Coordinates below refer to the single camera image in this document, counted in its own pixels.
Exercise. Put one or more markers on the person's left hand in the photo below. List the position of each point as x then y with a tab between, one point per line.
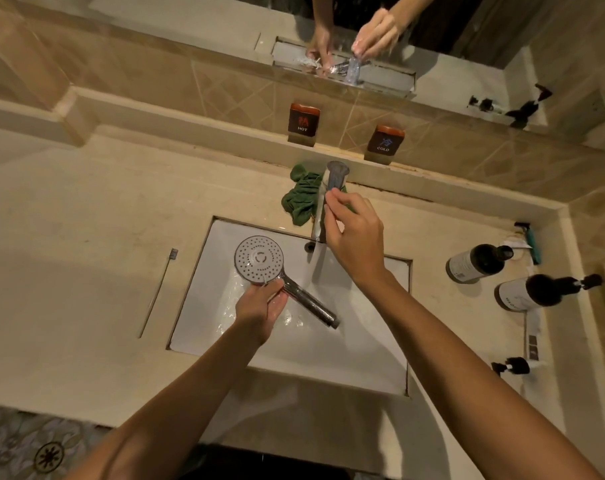
255	309

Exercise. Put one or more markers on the person's right hand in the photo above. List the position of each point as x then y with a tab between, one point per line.
357	239

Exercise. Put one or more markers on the person's right thumb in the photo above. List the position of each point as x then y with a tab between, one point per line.
332	228

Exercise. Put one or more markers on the person's left thumb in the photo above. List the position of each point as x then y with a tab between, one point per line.
279	303

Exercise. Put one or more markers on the chrome handheld shower head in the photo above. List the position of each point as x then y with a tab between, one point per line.
258	257

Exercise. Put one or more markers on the chrome sink faucet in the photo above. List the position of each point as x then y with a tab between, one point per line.
335	175

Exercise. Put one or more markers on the person's left forearm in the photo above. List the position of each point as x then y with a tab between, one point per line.
182	404

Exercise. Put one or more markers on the person's right forearm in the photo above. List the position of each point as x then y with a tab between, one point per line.
462	384

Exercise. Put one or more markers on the green cloth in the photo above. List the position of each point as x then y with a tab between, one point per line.
302	197

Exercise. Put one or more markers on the white sink basin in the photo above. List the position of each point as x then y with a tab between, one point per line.
352	339

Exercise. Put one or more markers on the brown cold water knob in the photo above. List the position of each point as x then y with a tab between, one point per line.
384	142

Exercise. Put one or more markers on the brown hot water knob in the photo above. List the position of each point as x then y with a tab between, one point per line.
303	119

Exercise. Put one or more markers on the thin long cleaning brush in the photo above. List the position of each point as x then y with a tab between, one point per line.
157	294

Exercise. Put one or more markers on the dark bottle with white label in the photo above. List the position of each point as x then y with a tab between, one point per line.
475	263

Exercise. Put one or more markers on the black shorts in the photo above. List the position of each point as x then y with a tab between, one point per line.
262	464

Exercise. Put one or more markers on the teal razor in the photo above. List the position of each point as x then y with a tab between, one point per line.
531	242

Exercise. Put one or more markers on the dark pump bottle white label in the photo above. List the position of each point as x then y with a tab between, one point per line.
532	292

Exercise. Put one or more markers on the white tube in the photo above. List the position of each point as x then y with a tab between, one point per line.
532	334

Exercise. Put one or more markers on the small white pump bottle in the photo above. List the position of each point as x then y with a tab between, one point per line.
515	365

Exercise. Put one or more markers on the wall mirror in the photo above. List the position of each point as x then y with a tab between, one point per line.
182	14

